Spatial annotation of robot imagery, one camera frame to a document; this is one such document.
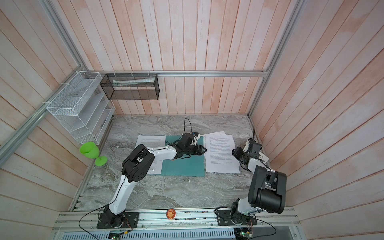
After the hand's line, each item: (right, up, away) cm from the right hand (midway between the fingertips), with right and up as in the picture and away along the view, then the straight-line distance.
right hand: (235, 150), depth 95 cm
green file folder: (-27, -9, -3) cm, 28 cm away
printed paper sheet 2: (-9, -4, +3) cm, 10 cm away
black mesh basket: (-72, +44, +9) cm, 85 cm away
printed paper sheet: (-58, +5, +10) cm, 59 cm away
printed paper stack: (-8, +10, +15) cm, 20 cm away
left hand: (-20, -1, +1) cm, 20 cm away
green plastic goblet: (-86, +2, -13) cm, 87 cm away
